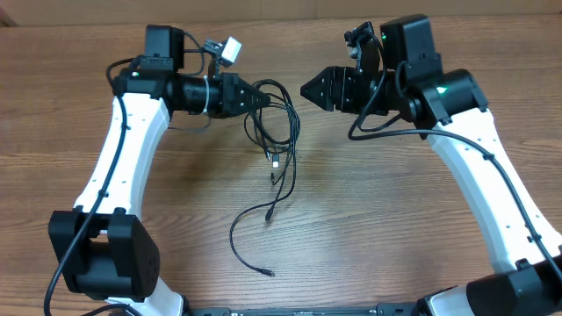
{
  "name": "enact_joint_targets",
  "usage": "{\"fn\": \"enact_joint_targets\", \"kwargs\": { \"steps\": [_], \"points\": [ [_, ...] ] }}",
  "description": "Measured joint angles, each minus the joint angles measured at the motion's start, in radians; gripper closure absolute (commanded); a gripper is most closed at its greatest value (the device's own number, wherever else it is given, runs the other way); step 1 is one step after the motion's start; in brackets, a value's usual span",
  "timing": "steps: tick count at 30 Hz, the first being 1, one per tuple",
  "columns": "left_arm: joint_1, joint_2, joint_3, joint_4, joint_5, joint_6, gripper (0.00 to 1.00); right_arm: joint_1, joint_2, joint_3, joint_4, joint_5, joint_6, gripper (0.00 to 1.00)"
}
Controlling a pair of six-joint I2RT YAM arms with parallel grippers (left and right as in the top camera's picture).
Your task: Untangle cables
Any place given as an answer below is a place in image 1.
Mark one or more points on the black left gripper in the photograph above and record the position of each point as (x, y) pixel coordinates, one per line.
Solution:
(227, 95)

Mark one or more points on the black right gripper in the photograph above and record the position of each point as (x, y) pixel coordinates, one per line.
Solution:
(344, 89)

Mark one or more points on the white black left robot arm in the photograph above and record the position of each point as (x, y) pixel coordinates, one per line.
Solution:
(102, 248)

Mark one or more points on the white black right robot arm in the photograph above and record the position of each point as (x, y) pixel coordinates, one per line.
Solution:
(399, 76)

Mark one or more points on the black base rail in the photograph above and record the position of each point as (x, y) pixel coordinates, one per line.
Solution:
(307, 310)

